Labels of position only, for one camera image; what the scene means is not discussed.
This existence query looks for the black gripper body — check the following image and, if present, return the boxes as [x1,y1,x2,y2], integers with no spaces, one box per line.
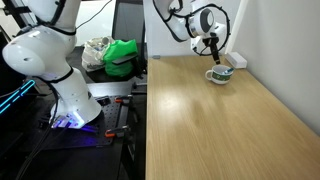
[202,35,220,48]

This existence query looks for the white cup with green band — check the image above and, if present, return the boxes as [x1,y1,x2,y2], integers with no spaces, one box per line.
[204,64,235,86]

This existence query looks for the white rectangular box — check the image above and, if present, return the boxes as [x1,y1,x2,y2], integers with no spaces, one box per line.
[224,51,248,70]

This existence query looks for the black mesh office chair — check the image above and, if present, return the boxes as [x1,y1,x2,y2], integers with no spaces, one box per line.
[111,0,149,79]

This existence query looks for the black chair armrest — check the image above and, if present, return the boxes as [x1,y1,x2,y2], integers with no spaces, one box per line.
[111,54,138,66]

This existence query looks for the green cloth bag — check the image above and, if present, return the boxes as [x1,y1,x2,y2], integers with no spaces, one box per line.
[103,39,139,78]

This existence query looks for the orange black clamp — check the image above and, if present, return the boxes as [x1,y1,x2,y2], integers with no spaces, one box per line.
[114,94,134,106]
[104,125,131,139]

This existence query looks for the white plastic bag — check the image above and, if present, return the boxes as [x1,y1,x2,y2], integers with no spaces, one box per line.
[81,35,115,73]

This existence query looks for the small black block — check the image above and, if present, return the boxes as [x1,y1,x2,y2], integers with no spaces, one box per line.
[95,95,111,105]

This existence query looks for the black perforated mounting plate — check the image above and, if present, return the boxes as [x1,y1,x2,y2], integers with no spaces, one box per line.
[29,94,134,149]

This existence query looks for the black device with blue lights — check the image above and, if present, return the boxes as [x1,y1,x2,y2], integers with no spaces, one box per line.
[0,79,37,116]

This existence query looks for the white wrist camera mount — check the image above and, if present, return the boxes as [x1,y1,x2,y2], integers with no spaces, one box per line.
[190,37,205,54]

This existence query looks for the white wall cable duct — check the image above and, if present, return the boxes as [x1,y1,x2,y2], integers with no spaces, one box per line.
[225,0,250,55]

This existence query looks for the thin black cable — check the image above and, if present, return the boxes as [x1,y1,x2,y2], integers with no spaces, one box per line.
[74,0,114,31]

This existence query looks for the thick black robot base cable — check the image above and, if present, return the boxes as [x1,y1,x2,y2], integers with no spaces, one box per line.
[14,83,65,180]

